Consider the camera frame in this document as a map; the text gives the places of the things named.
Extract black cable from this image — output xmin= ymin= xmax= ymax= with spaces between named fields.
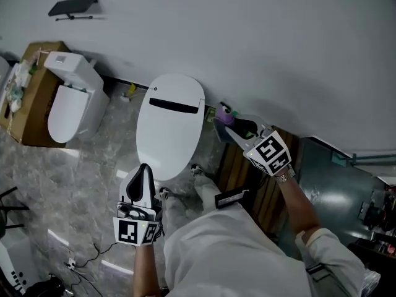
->
xmin=74 ymin=241 xmax=120 ymax=269

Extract white oval smart toilet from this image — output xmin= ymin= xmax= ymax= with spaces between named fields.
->
xmin=136 ymin=73 xmax=206 ymax=181

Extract person's white shirt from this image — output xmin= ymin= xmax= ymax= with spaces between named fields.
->
xmin=163 ymin=209 xmax=368 ymax=297

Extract large brown cardboard box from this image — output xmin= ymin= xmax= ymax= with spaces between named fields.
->
xmin=0 ymin=41 xmax=74 ymax=149

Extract wooden slatted platform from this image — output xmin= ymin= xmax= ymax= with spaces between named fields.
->
xmin=216 ymin=128 xmax=306 ymax=238

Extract yellow bottle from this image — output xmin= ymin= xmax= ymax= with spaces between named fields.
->
xmin=122 ymin=83 xmax=139 ymax=100

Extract purple and grey cleaning cloth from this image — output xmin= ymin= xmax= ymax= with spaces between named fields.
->
xmin=212 ymin=102 xmax=238 ymax=145

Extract black wall shelf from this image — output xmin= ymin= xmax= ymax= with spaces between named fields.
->
xmin=48 ymin=0 xmax=108 ymax=22

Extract pile of white paper rolls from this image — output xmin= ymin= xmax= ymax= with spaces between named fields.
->
xmin=4 ymin=59 xmax=35 ymax=116

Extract silver wristwatch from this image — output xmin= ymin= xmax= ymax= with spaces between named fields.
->
xmin=275 ymin=167 xmax=297 ymax=184

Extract teal floor squeegee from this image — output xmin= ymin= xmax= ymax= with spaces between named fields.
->
xmin=331 ymin=150 xmax=396 ymax=168

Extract black chair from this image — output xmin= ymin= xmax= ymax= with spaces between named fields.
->
xmin=0 ymin=186 xmax=30 ymax=238

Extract dark green bathtub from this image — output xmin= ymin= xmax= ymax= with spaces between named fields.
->
xmin=278 ymin=136 xmax=387 ymax=259

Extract black waist pack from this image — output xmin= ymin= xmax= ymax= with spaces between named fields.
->
xmin=214 ymin=189 xmax=250 ymax=210

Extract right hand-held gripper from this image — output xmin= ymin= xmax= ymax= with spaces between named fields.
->
xmin=224 ymin=114 xmax=294 ymax=178

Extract white cabinet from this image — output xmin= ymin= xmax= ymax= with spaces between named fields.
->
xmin=0 ymin=218 xmax=41 ymax=293

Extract person's left forearm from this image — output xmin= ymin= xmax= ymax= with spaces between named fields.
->
xmin=132 ymin=243 xmax=163 ymax=297

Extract white toilet with tank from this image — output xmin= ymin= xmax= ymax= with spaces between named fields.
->
xmin=43 ymin=51 xmax=111 ymax=144

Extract person's light grey trousers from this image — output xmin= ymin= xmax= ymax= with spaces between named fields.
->
xmin=160 ymin=173 xmax=223 ymax=231

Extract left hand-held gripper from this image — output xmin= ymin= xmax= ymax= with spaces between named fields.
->
xmin=113 ymin=162 xmax=164 ymax=247

